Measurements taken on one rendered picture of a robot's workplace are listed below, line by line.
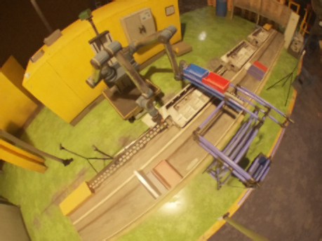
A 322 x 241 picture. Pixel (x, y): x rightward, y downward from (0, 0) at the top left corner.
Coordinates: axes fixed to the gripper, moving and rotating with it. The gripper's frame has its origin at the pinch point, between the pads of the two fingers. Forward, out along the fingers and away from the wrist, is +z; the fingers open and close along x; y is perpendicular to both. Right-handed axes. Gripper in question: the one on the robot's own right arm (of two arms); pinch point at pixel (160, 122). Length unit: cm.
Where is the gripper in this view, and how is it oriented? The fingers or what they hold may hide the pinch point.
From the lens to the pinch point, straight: 180.1
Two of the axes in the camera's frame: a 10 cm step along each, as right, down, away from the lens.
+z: 4.3, 6.8, 6.0
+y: 5.3, 3.5, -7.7
